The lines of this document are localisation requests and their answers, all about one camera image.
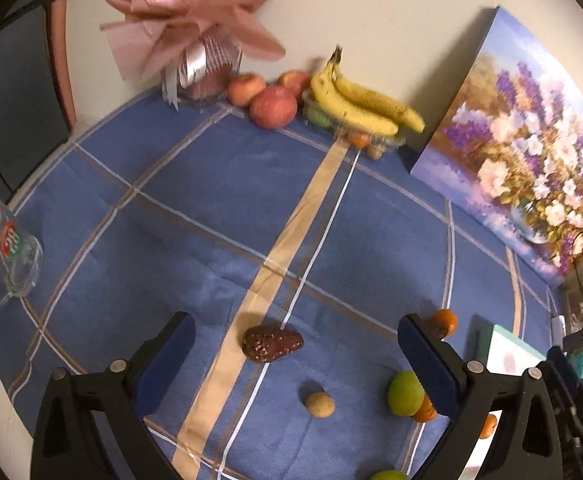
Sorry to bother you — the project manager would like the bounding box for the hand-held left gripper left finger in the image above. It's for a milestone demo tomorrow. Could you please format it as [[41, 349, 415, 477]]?
[[31, 311, 197, 480]]

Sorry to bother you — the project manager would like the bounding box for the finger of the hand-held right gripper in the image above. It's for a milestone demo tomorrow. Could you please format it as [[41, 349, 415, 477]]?
[[546, 346, 583, 453]]

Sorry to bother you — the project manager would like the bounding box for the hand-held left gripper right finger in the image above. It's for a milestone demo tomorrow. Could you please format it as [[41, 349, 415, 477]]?
[[398, 312, 569, 480]]

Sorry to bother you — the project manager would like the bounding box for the white tray with green rim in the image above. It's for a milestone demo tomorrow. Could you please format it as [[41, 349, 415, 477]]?
[[464, 324, 549, 480]]

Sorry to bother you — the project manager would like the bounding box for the large brown date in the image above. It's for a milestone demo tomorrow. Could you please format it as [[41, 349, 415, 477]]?
[[242, 325, 305, 363]]

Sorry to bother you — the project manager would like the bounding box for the small brown potato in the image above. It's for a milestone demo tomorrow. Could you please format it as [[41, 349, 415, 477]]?
[[305, 391, 335, 418]]

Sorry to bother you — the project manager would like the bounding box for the blue checked tablecloth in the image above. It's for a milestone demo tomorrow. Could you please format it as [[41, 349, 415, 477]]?
[[0, 92, 567, 480]]

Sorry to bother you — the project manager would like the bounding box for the clear glass mug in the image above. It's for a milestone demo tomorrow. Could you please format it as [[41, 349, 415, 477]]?
[[0, 190, 43, 311]]

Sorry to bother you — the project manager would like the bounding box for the clear plastic container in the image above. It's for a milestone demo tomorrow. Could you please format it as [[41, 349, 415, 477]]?
[[304, 95, 407, 155]]

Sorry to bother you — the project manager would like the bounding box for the flower painting canvas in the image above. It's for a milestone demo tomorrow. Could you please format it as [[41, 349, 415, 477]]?
[[410, 6, 583, 288]]

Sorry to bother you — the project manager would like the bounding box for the yellow banana bunch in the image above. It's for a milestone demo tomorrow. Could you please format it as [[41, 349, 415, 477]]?
[[310, 46, 425, 137]]

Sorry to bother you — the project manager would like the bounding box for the red apple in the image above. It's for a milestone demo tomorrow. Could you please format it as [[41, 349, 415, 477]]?
[[227, 74, 267, 107], [277, 70, 313, 101], [249, 85, 299, 130]]

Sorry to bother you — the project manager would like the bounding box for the pink wrapped flower bouquet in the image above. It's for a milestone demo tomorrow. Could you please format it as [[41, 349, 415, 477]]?
[[98, 0, 288, 111]]

